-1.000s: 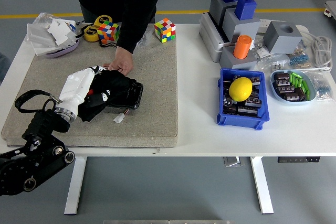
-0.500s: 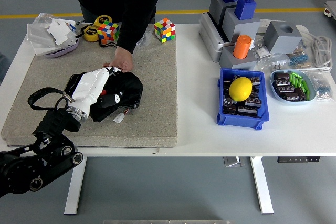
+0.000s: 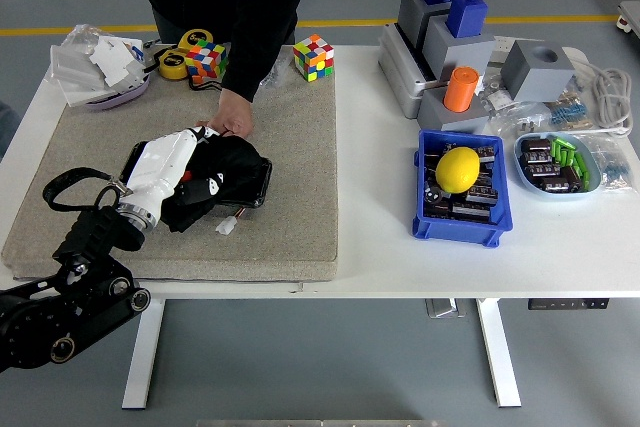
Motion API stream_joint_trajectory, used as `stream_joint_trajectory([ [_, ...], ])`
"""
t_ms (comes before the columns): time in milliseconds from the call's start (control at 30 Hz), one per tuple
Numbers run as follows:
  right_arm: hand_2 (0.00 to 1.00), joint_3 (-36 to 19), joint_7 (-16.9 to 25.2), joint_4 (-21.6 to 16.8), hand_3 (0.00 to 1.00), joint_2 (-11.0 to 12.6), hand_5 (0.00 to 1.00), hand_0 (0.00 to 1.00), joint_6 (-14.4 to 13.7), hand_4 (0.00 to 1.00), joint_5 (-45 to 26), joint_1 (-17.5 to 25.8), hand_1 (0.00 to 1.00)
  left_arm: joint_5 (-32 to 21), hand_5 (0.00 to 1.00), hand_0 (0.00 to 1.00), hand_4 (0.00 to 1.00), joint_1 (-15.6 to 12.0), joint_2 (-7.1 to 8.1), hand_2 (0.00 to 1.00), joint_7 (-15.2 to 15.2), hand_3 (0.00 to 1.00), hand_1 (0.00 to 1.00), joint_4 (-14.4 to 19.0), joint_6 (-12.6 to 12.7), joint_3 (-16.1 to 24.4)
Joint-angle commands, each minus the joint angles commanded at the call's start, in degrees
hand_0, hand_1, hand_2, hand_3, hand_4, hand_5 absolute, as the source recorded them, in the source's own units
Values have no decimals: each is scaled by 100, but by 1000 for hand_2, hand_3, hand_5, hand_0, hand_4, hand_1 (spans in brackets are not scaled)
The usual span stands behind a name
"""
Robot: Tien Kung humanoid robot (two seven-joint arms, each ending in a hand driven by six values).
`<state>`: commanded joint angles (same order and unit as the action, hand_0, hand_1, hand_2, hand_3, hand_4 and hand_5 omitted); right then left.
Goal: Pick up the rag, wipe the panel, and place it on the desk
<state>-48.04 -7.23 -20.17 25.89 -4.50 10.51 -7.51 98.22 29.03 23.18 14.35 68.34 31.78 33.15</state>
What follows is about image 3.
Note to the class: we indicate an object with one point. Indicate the green battery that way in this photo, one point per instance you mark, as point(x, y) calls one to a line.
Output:
point(565, 157)
point(556, 151)
point(581, 167)
point(564, 141)
point(588, 181)

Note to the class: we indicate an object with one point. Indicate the colourful puzzle cube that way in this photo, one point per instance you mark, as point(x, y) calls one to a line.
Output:
point(206, 61)
point(313, 58)

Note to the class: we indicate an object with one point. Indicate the white flat plate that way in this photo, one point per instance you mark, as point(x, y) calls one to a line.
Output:
point(82, 96)

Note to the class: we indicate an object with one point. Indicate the person's left forearm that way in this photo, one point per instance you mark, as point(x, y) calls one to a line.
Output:
point(250, 72)

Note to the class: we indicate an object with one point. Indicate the bag of blue resistors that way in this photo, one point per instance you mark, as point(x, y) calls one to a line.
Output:
point(607, 167)
point(570, 112)

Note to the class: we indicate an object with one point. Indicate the person's left hand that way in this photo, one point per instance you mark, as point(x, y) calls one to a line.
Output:
point(235, 112)

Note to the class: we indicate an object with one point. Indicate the white table leg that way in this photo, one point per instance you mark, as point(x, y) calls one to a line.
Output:
point(497, 352)
point(142, 352)

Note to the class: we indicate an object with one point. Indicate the metal bracket under table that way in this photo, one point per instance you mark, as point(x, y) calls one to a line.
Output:
point(445, 308)

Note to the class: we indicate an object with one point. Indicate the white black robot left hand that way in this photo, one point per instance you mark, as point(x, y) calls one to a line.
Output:
point(160, 162)

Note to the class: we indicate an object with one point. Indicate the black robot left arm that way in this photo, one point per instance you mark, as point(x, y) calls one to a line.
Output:
point(85, 304)

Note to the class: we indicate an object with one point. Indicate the grey-brown mat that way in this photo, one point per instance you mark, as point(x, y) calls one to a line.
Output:
point(290, 172)

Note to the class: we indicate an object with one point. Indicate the black desk control panel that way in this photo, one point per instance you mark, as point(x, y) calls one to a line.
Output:
point(570, 304)

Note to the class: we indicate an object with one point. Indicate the light blue dish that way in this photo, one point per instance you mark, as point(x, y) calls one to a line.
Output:
point(560, 197)

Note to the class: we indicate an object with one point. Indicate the orange cylinder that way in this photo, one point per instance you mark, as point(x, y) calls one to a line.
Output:
point(461, 89)

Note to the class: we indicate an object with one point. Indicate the yellow tape measure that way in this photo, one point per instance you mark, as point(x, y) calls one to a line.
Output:
point(192, 39)
point(173, 64)

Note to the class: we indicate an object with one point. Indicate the grey block with round hole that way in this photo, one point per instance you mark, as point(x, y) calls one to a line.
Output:
point(535, 79)

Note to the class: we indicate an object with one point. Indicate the black rag with red tag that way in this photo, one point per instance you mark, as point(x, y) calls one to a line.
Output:
point(240, 157)

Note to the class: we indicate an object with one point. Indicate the clear bag with plug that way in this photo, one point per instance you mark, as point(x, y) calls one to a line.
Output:
point(520, 122)

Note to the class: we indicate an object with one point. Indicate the clear plastic bag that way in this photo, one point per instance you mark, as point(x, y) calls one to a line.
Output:
point(82, 34)

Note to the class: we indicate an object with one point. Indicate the small blue white part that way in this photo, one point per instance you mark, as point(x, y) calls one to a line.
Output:
point(138, 52)

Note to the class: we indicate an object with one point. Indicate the grey block holder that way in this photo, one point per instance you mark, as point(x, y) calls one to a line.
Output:
point(460, 54)
point(465, 122)
point(412, 12)

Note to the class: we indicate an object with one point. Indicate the blue plastic bin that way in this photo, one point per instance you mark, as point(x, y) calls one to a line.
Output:
point(450, 234)

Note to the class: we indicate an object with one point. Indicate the purple tray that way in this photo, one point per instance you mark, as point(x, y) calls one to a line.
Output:
point(127, 96)

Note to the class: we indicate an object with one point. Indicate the yellow lemon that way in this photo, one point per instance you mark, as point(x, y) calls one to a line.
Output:
point(457, 169)

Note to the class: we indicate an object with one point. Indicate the small bag of white parts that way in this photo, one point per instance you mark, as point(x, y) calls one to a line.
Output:
point(495, 94)

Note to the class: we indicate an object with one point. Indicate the clear bag of screws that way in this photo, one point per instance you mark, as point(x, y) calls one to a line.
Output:
point(277, 74)

